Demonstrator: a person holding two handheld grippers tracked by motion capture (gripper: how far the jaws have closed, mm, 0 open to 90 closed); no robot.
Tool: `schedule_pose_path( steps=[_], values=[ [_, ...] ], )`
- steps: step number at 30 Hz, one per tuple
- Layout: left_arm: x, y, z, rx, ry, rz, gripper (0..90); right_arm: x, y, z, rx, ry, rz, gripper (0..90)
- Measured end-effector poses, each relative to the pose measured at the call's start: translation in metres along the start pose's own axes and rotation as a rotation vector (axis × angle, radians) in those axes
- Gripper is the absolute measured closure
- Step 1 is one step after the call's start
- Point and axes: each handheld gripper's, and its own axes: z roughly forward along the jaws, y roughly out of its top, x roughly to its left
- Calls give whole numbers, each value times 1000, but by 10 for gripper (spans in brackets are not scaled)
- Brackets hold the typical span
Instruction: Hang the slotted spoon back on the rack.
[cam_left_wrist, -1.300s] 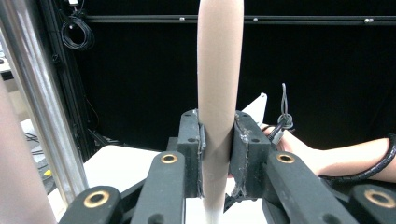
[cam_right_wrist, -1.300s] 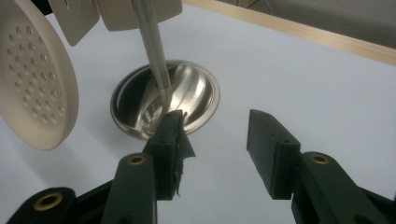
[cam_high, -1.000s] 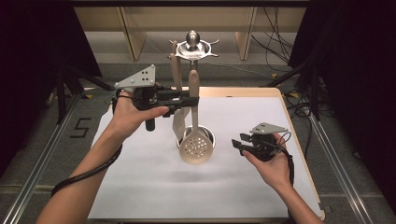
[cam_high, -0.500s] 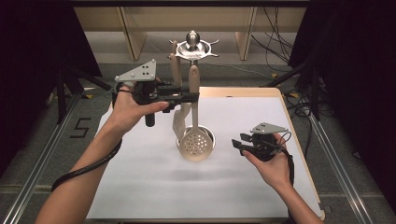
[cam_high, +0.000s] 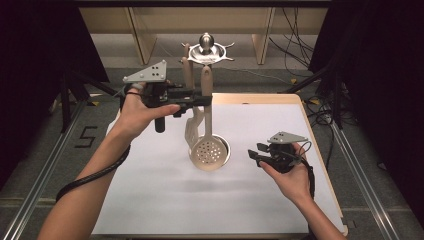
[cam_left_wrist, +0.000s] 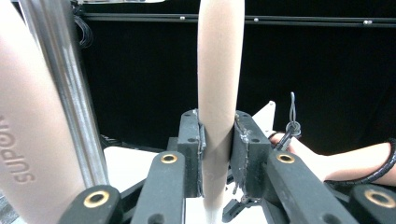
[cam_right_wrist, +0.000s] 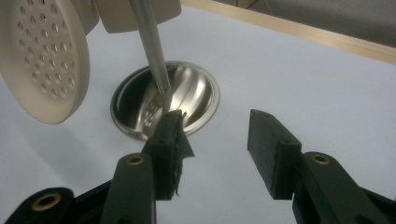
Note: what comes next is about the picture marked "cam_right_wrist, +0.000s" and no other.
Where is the steel utensil rack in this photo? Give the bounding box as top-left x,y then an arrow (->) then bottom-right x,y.
110,0 -> 221,142

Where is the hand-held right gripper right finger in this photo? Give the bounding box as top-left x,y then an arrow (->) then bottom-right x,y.
247,109 -> 390,224

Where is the beige perforated skimmer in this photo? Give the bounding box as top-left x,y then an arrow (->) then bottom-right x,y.
0,0 -> 92,125

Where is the white table sheet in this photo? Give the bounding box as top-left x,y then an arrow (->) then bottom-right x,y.
0,5 -> 396,224

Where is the beige solid turner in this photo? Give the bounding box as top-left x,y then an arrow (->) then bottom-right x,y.
92,0 -> 182,35

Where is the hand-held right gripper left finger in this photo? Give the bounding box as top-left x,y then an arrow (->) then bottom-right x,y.
99,109 -> 195,224

